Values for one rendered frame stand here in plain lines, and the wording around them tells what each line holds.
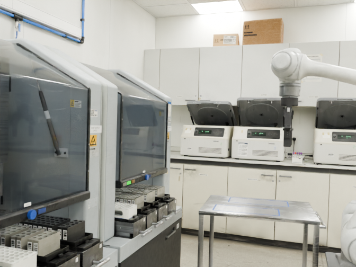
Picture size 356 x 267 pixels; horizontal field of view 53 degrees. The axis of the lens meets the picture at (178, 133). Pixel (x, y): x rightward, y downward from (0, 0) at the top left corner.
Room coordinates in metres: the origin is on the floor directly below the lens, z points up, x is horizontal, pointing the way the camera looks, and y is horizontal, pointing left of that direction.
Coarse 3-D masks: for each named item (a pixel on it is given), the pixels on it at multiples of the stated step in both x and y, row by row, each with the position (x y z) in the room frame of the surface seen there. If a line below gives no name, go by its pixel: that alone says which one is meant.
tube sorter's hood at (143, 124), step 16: (112, 80) 1.92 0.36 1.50; (128, 80) 2.27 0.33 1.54; (128, 96) 1.71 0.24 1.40; (144, 96) 1.95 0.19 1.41; (128, 112) 1.71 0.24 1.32; (144, 112) 1.89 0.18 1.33; (160, 112) 2.10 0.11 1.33; (128, 128) 1.72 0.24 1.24; (144, 128) 1.89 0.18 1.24; (160, 128) 2.11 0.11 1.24; (128, 144) 1.72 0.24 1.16; (144, 144) 1.90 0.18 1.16; (160, 144) 2.11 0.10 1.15; (128, 160) 1.73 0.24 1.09; (144, 160) 1.90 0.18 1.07; (160, 160) 2.12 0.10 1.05; (128, 176) 1.73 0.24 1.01; (144, 176) 1.88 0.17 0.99
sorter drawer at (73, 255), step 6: (66, 252) 1.23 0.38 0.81; (72, 252) 1.21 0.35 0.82; (54, 258) 1.19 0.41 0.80; (60, 258) 1.16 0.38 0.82; (66, 258) 1.16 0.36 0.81; (72, 258) 1.19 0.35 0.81; (78, 258) 1.22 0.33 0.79; (42, 264) 1.13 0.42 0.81; (48, 264) 1.12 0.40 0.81; (54, 264) 1.11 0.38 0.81; (60, 264) 1.14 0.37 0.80; (66, 264) 1.16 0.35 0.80; (72, 264) 1.19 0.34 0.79; (78, 264) 1.22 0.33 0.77
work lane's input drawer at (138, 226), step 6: (132, 216) 1.69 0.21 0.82; (138, 216) 1.71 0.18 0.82; (114, 222) 1.66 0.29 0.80; (120, 222) 1.65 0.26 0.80; (126, 222) 1.64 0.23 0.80; (132, 222) 1.64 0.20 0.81; (138, 222) 1.67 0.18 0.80; (144, 222) 1.74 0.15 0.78; (114, 228) 1.66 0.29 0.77; (120, 228) 1.65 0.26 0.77; (126, 228) 1.64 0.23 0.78; (132, 228) 1.63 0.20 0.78; (138, 228) 1.67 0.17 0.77; (144, 228) 1.74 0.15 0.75; (138, 234) 1.68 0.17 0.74; (144, 234) 1.64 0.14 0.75
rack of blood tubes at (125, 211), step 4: (116, 204) 1.74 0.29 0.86; (120, 204) 1.75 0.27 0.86; (124, 204) 1.74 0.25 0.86; (128, 204) 1.74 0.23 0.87; (132, 204) 1.75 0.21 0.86; (136, 204) 1.74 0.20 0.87; (116, 208) 1.67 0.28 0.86; (120, 208) 1.67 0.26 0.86; (124, 208) 1.66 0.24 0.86; (128, 208) 1.66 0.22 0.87; (132, 208) 1.69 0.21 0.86; (136, 208) 1.73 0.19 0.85; (116, 212) 1.78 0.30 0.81; (120, 212) 1.77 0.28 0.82; (124, 212) 1.66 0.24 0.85; (128, 212) 1.66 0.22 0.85; (132, 212) 1.70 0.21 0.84; (136, 212) 1.73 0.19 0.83; (116, 216) 1.67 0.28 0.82; (120, 216) 1.66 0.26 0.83; (124, 216) 1.66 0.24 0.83; (128, 216) 1.66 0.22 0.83
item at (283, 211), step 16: (208, 208) 1.90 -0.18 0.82; (224, 208) 1.91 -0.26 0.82; (240, 208) 1.92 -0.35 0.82; (256, 208) 1.93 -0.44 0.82; (272, 208) 1.94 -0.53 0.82; (288, 208) 1.95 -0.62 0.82; (304, 208) 1.97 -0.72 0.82; (304, 224) 2.12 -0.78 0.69; (320, 224) 1.70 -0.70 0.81; (304, 240) 2.12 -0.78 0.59; (304, 256) 2.12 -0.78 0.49
